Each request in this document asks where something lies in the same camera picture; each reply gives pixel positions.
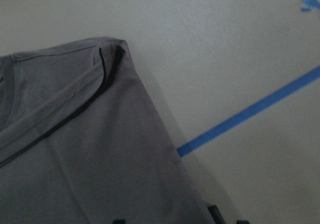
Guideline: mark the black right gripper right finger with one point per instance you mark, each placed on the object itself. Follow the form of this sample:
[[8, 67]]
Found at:
[[242, 222]]

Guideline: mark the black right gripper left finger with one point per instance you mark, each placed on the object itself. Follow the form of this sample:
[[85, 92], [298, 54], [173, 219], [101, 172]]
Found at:
[[119, 221]]

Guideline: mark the dark brown t-shirt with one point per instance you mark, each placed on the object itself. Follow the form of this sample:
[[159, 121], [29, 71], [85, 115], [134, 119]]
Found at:
[[82, 143]]

